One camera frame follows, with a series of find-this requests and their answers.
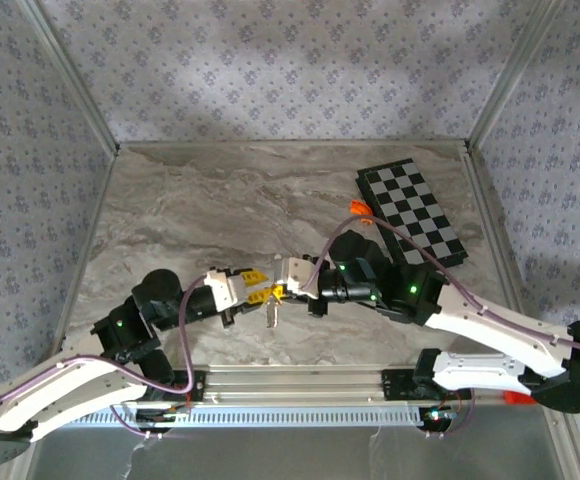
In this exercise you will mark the silver key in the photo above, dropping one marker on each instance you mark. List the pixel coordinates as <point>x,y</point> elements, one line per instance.
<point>272,315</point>

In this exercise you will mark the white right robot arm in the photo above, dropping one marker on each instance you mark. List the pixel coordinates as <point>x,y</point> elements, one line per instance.
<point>495,325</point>

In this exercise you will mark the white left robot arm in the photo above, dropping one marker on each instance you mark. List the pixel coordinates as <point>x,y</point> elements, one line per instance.
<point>70,390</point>

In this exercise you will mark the orange plastic piece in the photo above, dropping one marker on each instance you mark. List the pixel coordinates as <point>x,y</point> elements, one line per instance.
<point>359,207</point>

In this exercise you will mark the black folding chessboard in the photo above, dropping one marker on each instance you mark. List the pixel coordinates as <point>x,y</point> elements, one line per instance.
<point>415,210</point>

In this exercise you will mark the small circuit board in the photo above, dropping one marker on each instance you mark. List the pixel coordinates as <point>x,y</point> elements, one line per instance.
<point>437,415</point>

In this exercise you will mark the aluminium table edge rail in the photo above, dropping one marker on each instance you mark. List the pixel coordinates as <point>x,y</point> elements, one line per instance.
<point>487,225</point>
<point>86,250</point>

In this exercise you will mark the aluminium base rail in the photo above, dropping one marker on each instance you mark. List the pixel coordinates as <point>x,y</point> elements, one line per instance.
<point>290,382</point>

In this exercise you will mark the aluminium corner post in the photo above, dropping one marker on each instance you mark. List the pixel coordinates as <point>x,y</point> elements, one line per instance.
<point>70,75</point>
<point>515,75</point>

